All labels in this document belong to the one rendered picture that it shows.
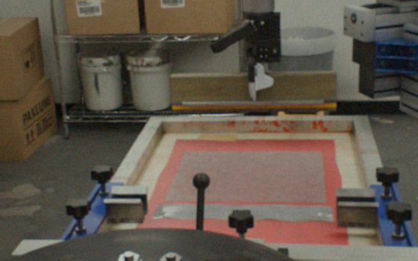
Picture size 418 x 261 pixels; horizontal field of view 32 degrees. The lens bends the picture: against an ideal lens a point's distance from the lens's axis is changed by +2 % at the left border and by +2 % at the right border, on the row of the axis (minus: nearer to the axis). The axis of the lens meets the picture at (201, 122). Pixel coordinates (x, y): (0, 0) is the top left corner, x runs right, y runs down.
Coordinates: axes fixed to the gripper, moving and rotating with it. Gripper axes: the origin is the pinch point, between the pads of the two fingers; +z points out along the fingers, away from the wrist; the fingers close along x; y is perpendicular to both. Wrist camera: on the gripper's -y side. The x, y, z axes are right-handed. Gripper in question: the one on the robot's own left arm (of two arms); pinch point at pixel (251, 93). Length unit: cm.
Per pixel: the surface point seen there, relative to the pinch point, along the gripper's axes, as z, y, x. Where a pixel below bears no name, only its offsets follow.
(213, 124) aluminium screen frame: 11.5, -11.3, 10.5
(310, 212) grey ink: 13.3, 13.4, -40.0
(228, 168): 14.0, -5.2, -14.9
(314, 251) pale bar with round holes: 5, 14, -70
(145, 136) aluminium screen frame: 10.5, -27.6, -1.8
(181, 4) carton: 20, -61, 274
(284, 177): 14.0, 7.9, -20.1
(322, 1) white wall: 30, 27, 321
